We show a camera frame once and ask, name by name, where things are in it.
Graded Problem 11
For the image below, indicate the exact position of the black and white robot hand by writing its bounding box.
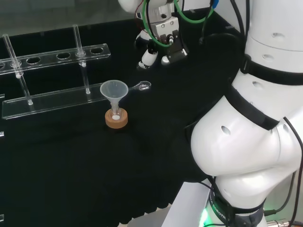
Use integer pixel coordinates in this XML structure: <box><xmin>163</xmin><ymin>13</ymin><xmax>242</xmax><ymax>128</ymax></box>
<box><xmin>134</xmin><ymin>17</ymin><xmax>180</xmax><ymax>70</ymax></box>

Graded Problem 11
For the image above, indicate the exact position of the clear plastic funnel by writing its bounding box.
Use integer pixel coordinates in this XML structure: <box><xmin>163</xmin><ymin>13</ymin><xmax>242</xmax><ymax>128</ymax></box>
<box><xmin>99</xmin><ymin>80</ymin><xmax>129</xmax><ymax>119</ymax></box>

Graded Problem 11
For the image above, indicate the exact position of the glass round-bottom flask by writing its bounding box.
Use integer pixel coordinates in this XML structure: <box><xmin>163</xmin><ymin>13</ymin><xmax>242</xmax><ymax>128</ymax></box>
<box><xmin>109</xmin><ymin>104</ymin><xmax>124</xmax><ymax>123</ymax></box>

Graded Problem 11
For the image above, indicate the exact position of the black cloth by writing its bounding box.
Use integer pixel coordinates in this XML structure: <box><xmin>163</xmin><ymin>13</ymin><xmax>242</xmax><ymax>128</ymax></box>
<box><xmin>0</xmin><ymin>9</ymin><xmax>247</xmax><ymax>225</ymax></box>

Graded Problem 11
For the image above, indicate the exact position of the green cable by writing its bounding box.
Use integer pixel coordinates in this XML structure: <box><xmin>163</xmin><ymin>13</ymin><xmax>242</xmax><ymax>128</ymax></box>
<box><xmin>174</xmin><ymin>0</ymin><xmax>215</xmax><ymax>24</ymax></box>
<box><xmin>142</xmin><ymin>0</ymin><xmax>174</xmax><ymax>47</ymax></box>

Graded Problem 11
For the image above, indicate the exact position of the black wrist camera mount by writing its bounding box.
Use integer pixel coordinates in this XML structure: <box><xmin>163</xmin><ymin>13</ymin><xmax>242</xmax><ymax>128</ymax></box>
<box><xmin>160</xmin><ymin>29</ymin><xmax>189</xmax><ymax>63</ymax></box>

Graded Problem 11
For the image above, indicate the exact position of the black cable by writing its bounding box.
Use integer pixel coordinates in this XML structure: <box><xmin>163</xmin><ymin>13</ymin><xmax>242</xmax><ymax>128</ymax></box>
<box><xmin>199</xmin><ymin>0</ymin><xmax>250</xmax><ymax>46</ymax></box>
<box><xmin>264</xmin><ymin>116</ymin><xmax>303</xmax><ymax>227</ymax></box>

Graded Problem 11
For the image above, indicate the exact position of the cork ring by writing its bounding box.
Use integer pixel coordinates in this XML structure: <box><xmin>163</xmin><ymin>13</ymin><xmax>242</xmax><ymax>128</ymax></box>
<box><xmin>105</xmin><ymin>109</ymin><xmax>129</xmax><ymax>130</ymax></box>

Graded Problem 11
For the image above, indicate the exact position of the grey metal base plate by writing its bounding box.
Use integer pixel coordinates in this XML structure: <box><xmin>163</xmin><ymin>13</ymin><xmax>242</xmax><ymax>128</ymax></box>
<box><xmin>127</xmin><ymin>181</ymin><xmax>215</xmax><ymax>227</ymax></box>

